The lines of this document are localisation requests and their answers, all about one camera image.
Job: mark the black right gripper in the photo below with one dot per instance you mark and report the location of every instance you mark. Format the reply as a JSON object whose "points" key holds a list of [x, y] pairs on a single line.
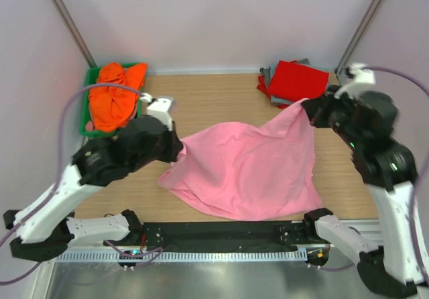
{"points": [[316, 108]]}

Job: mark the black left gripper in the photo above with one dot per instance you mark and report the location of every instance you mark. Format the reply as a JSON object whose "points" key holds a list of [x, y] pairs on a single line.
{"points": [[175, 145]]}

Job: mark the pink t shirt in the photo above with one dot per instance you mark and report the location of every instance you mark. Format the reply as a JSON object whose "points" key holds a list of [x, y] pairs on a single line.
{"points": [[237, 171]]}

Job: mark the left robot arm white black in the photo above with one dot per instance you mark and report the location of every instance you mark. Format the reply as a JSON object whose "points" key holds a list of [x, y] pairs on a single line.
{"points": [[46, 228]]}

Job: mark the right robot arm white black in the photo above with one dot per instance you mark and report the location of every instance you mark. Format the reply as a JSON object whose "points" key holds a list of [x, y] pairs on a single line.
{"points": [[388, 170]]}

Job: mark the orange t shirt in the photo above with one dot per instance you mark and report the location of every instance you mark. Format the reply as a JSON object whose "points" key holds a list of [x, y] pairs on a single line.
{"points": [[110, 107]]}

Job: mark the folded red t shirt top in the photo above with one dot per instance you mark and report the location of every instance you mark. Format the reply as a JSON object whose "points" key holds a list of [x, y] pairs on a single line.
{"points": [[298, 81]]}

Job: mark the folded red t shirt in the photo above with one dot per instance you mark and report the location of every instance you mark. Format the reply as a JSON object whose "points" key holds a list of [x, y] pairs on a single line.
{"points": [[298, 81], [275, 84]]}

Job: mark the green plastic bin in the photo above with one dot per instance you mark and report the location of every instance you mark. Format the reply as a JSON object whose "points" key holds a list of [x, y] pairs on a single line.
{"points": [[91, 78]]}

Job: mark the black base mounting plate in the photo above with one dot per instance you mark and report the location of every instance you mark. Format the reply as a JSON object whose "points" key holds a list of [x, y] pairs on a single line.
{"points": [[229, 236]]}

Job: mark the folded red t shirt bottom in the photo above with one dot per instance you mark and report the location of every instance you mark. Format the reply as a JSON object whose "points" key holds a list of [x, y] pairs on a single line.
{"points": [[275, 84]]}

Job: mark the folded grey t shirt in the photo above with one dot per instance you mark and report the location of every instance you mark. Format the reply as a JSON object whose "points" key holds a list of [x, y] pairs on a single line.
{"points": [[275, 99]]}

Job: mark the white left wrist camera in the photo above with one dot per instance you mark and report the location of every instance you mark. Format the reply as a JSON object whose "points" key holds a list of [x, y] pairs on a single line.
{"points": [[159, 108]]}

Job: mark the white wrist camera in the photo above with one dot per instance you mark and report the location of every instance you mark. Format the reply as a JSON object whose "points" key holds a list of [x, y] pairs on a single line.
{"points": [[159, 108], [362, 79]]}

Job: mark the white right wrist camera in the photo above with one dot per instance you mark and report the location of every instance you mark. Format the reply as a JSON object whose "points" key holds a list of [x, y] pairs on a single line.
{"points": [[362, 79]]}

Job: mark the right aluminium frame post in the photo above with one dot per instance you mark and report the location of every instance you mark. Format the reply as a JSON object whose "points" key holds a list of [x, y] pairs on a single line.
{"points": [[362, 28]]}

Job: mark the aluminium frame post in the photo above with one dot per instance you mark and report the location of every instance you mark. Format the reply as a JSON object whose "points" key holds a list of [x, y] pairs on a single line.
{"points": [[74, 32], [362, 28]]}

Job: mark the white slotted cable duct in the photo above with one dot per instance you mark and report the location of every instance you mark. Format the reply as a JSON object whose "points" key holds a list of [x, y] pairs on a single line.
{"points": [[108, 256]]}

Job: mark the left aluminium frame post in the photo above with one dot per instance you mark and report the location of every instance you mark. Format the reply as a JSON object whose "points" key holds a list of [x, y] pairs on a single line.
{"points": [[74, 32]]}

